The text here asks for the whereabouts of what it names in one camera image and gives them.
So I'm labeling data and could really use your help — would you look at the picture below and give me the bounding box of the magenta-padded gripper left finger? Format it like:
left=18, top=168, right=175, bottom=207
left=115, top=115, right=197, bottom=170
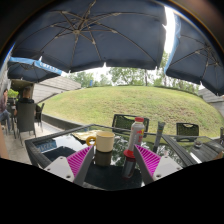
left=43, top=145, right=96, bottom=187

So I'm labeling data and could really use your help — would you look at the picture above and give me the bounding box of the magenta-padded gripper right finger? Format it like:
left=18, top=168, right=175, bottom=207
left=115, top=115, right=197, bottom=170
left=132, top=143, right=184, bottom=186

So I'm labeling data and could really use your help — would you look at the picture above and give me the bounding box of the clear red-capped drink bottle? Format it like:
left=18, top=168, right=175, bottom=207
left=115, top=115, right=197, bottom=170
left=121, top=116, right=146, bottom=158

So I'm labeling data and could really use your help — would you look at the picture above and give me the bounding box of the slim upright tube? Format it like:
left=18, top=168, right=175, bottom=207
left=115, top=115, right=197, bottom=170
left=152, top=121, right=166, bottom=153

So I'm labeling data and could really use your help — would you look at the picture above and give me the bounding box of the yellow foil packet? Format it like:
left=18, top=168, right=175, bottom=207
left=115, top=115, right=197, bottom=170
left=71, top=129, right=101, bottom=143

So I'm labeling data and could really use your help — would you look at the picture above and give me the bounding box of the blue flat booklet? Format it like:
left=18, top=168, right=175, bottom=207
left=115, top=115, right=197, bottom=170
left=35, top=137, right=58, bottom=154

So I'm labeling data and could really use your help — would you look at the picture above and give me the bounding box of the dark woven patio chair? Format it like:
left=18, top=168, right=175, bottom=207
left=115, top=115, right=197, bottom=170
left=175, top=122, right=200, bottom=137
left=111, top=113, right=150, bottom=135

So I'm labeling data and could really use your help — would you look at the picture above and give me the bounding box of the small round ashtray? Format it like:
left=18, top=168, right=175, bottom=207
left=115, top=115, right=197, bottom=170
left=193, top=139, right=204, bottom=149

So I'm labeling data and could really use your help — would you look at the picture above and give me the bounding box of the dark slim-legged chair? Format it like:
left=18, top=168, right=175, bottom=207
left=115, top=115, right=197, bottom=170
left=34, top=102, right=46, bottom=133

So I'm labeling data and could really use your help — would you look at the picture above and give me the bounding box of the grey high-backed chair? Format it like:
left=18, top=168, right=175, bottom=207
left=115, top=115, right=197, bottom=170
left=14, top=101, right=38, bottom=147

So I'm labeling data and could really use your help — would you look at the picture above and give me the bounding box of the person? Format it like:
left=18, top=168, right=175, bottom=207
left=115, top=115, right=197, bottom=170
left=0, top=88, right=12, bottom=125
left=17, top=86, right=36, bottom=105

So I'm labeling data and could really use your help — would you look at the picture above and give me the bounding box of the navy umbrella with light-blue band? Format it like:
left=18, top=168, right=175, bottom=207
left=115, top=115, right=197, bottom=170
left=6, top=56, right=63, bottom=84

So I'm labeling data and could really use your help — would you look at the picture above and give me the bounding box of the large navy patio umbrella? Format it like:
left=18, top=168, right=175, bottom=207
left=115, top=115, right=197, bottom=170
left=164, top=12, right=224, bottom=97
left=11, top=0, right=168, bottom=74

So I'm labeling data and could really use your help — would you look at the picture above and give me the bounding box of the cream cup with yellow handle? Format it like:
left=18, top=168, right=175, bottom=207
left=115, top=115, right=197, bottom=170
left=85, top=130, right=116, bottom=154

